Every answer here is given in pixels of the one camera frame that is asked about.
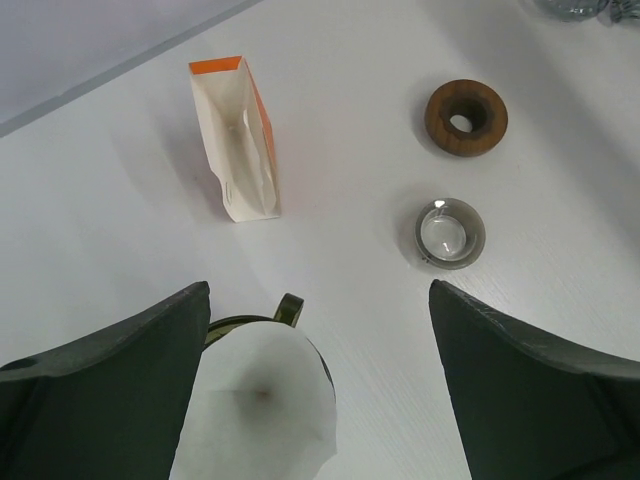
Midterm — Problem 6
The clear glass dripper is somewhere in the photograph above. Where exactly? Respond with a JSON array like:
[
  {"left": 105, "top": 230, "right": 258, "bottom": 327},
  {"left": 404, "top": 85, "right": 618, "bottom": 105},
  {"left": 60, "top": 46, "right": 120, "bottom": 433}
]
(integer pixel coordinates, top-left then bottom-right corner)
[{"left": 532, "top": 0, "right": 610, "bottom": 22}]

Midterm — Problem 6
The white paper coffee filter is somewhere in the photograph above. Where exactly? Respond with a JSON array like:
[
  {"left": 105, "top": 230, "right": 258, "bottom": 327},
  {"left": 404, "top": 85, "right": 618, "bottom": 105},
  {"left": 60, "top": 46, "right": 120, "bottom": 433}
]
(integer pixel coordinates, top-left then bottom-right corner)
[{"left": 170, "top": 322, "right": 337, "bottom": 479}]

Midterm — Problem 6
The brown wooden ring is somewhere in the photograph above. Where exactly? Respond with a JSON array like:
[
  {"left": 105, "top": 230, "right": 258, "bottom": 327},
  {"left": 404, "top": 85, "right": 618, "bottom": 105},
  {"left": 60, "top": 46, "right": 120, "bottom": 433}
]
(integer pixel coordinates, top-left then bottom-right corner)
[{"left": 424, "top": 78, "right": 509, "bottom": 158}]

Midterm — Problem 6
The orange coffee filter box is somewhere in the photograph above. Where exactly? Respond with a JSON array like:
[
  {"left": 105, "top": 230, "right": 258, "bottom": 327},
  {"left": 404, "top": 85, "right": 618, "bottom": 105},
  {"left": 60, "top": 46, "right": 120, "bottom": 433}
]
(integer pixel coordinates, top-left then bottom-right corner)
[{"left": 189, "top": 56, "right": 281, "bottom": 223}]

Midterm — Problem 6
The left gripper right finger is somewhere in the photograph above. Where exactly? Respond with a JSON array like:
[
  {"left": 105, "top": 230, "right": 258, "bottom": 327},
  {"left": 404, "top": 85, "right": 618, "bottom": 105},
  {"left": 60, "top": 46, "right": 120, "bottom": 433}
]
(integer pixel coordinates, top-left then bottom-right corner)
[{"left": 429, "top": 280, "right": 639, "bottom": 479}]

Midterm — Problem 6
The clear glass funnel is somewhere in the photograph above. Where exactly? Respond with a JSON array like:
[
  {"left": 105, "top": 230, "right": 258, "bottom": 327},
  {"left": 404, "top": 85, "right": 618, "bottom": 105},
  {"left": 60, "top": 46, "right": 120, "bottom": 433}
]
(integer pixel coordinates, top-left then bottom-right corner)
[{"left": 609, "top": 0, "right": 640, "bottom": 23}]

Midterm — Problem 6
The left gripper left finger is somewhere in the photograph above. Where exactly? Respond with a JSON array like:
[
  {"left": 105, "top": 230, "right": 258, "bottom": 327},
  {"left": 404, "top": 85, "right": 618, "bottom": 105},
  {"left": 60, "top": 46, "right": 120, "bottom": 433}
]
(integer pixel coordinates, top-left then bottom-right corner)
[{"left": 1, "top": 282, "right": 210, "bottom": 479}]

